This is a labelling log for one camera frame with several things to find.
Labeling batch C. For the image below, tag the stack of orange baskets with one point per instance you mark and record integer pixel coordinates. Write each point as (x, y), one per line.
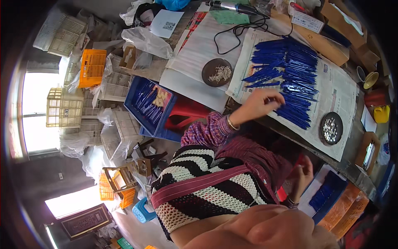
(345, 211)

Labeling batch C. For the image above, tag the heap of white plastic baskets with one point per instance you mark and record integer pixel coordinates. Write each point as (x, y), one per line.
(121, 124)

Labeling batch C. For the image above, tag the person's right hand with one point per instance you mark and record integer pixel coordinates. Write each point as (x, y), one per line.
(300, 179)

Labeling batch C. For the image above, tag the long cardboard box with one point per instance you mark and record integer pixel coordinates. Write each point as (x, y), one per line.
(323, 46)

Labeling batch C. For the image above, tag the yellow cup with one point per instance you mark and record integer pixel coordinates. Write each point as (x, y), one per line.
(371, 80)

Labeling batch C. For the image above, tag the wooden stool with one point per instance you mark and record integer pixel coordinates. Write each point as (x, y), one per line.
(119, 176)

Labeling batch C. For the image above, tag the person's right fingers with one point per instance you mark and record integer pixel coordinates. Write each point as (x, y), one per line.
(306, 165)

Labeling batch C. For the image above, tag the white paper sheets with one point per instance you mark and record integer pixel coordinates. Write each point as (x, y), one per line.
(199, 49)

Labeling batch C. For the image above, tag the dark dish with white parts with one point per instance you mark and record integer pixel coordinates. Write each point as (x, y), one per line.
(210, 73)

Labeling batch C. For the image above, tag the dark dish with silver beads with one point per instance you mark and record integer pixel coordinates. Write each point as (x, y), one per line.
(331, 129)

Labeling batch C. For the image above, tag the orange crates under stool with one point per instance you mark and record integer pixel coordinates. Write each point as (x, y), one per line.
(126, 197)

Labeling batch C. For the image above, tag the white printed card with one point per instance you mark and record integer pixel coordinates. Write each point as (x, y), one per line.
(166, 23)

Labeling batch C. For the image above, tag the clear plastic bag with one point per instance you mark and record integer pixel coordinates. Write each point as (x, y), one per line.
(146, 42)

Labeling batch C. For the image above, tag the cream plastic basket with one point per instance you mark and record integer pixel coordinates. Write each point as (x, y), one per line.
(63, 107)

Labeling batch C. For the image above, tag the stack of cardboard boxes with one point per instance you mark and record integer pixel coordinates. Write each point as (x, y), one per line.
(345, 21)

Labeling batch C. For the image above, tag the small blue plastic stool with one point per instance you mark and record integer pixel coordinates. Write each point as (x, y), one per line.
(143, 211)

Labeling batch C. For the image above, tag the cardboard box with metal parts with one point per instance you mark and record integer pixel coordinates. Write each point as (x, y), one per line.
(367, 152)

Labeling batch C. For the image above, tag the newspaper sheet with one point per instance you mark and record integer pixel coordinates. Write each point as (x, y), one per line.
(332, 93)

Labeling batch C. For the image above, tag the person's body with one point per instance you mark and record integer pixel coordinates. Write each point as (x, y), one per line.
(202, 186)

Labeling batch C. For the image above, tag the person's left fingers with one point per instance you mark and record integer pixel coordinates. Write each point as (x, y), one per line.
(275, 98)

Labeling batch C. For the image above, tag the yellow plastic jug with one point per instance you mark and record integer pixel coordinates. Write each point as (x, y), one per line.
(381, 114)

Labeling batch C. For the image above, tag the red plastic stool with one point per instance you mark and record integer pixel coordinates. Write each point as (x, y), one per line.
(186, 112)

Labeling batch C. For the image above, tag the green plastic crate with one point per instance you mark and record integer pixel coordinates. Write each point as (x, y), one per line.
(125, 243)

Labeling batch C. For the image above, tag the red container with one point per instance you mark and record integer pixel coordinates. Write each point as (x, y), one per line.
(374, 98)

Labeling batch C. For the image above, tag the pile of blue plastic sticks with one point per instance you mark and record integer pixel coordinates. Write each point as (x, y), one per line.
(295, 68)

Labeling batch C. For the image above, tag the blue crate with blue sticks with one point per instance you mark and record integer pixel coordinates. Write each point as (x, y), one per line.
(328, 193)

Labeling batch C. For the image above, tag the white label card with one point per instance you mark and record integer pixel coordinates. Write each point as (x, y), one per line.
(307, 21)

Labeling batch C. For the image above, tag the blue tray with blue sticks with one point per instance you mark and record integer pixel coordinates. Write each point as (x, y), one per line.
(146, 102)

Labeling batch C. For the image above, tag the grey cup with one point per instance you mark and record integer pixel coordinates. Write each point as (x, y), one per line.
(360, 74)

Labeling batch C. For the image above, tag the blue plastic bag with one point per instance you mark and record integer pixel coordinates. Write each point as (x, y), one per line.
(172, 3)

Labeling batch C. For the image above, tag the black and silver electric tool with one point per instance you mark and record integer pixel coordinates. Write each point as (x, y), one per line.
(231, 6)

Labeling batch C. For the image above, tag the small cardboard box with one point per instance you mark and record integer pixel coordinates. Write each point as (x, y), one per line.
(127, 57)

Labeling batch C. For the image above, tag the orange plastic basket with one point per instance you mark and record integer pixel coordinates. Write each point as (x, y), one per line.
(92, 67)

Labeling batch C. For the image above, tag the dark framed picture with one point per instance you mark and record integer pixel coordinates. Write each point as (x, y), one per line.
(85, 221)

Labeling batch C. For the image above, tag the green paper sheet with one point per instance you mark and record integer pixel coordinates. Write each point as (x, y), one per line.
(230, 18)

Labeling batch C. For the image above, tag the person's left hand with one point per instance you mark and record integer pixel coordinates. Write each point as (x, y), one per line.
(253, 105)

